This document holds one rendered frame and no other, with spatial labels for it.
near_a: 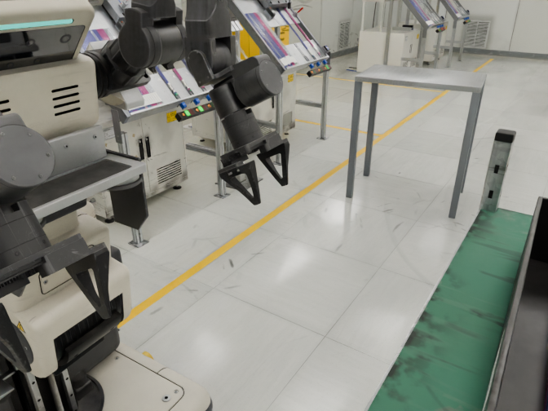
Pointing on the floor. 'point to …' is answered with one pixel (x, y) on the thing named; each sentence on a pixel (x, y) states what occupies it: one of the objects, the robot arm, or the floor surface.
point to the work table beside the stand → (445, 79)
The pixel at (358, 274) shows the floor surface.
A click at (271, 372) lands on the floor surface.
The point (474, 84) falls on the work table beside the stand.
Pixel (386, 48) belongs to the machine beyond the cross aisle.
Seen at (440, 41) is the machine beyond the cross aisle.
